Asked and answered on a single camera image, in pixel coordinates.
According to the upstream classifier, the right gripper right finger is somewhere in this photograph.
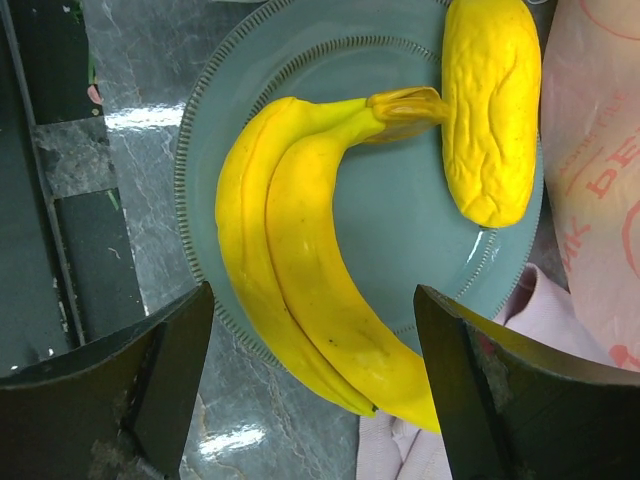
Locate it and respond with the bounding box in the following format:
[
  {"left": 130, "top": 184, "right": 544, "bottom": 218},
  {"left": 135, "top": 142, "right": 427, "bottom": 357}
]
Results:
[{"left": 414, "top": 285, "right": 639, "bottom": 479}]

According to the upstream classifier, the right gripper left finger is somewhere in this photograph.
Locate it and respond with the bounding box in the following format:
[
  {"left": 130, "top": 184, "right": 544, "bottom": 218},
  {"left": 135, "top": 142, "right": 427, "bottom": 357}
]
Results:
[{"left": 1, "top": 283, "right": 214, "bottom": 479}]

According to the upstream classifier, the yellow banana bunch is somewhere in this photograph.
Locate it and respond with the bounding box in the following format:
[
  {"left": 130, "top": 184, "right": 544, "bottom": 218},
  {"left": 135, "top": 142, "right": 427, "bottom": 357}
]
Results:
[{"left": 215, "top": 86, "right": 447, "bottom": 432}]

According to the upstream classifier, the yellow mango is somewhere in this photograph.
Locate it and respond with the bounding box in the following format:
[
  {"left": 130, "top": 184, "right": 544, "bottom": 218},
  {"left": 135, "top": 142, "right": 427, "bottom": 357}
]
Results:
[{"left": 441, "top": 1, "right": 542, "bottom": 228}]

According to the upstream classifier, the pink plastic bag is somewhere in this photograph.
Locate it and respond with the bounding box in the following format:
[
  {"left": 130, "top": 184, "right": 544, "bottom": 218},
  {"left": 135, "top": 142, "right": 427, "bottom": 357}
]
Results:
[{"left": 541, "top": 0, "right": 639, "bottom": 371}]

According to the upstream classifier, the mauve folded cloth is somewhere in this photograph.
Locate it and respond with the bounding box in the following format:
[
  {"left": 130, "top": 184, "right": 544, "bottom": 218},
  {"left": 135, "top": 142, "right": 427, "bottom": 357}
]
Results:
[{"left": 356, "top": 263, "right": 614, "bottom": 480}]

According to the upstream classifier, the grey-green plate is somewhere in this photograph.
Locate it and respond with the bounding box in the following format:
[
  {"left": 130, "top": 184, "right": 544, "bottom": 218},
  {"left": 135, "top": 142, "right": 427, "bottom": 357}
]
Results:
[{"left": 174, "top": 1, "right": 544, "bottom": 366}]

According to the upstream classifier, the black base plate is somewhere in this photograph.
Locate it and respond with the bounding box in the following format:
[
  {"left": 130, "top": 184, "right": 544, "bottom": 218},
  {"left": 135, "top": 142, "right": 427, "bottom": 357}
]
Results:
[{"left": 1, "top": 1, "right": 145, "bottom": 377}]

